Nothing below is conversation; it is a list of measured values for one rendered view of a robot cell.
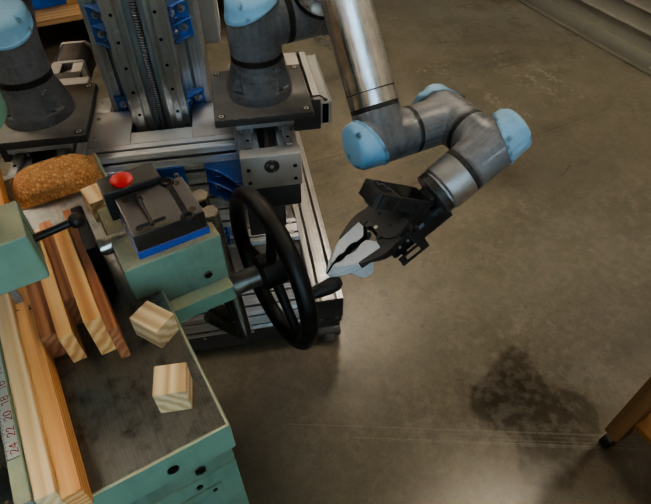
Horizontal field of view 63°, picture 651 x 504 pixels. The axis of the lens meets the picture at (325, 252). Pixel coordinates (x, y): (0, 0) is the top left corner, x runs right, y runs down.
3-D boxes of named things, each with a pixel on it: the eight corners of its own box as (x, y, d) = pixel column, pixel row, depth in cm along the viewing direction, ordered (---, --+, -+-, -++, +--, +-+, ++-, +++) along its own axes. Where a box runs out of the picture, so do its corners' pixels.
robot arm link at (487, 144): (502, 126, 86) (540, 153, 81) (449, 170, 87) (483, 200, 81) (494, 93, 80) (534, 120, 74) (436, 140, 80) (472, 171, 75)
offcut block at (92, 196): (118, 214, 85) (111, 195, 82) (97, 223, 83) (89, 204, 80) (108, 199, 87) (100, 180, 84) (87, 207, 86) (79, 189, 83)
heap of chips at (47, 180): (105, 182, 90) (98, 165, 87) (17, 211, 85) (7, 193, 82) (92, 154, 95) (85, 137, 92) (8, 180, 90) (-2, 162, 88)
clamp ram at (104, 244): (160, 274, 75) (144, 229, 69) (107, 295, 73) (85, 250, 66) (140, 235, 81) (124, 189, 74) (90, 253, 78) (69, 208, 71)
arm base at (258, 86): (225, 77, 130) (219, 37, 122) (287, 71, 132) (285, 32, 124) (229, 110, 120) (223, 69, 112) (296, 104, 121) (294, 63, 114)
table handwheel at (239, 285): (232, 163, 94) (269, 296, 108) (120, 202, 87) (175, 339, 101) (306, 212, 71) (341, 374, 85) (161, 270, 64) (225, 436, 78)
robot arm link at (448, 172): (471, 171, 75) (437, 142, 80) (446, 192, 76) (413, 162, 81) (482, 199, 81) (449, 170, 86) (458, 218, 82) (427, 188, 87)
